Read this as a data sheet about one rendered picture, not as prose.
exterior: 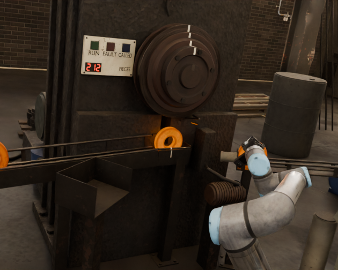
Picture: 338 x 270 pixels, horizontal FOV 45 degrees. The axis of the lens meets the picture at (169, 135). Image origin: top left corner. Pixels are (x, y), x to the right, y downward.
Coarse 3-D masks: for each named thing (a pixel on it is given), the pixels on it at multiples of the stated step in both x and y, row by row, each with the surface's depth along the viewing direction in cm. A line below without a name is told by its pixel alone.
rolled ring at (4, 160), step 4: (0, 144) 178; (0, 148) 178; (4, 148) 179; (0, 152) 179; (4, 152) 180; (0, 156) 180; (4, 156) 180; (8, 156) 181; (0, 160) 181; (4, 160) 181; (8, 160) 182; (0, 164) 181; (4, 164) 181
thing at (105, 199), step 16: (96, 160) 190; (64, 176) 165; (80, 176) 183; (96, 176) 192; (112, 176) 187; (128, 176) 183; (64, 192) 167; (80, 192) 163; (96, 192) 160; (112, 192) 183; (128, 192) 184; (80, 208) 165; (96, 208) 170; (96, 224) 180; (96, 240) 183; (96, 256) 187
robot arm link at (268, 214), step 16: (288, 176) 165; (304, 176) 172; (272, 192) 133; (288, 192) 141; (256, 208) 125; (272, 208) 125; (288, 208) 127; (256, 224) 124; (272, 224) 124; (288, 224) 130
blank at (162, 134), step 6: (162, 132) 215; (168, 132) 217; (174, 132) 219; (156, 138) 216; (162, 138) 216; (174, 138) 220; (180, 138) 222; (156, 144) 216; (162, 144) 217; (174, 144) 221; (180, 144) 223
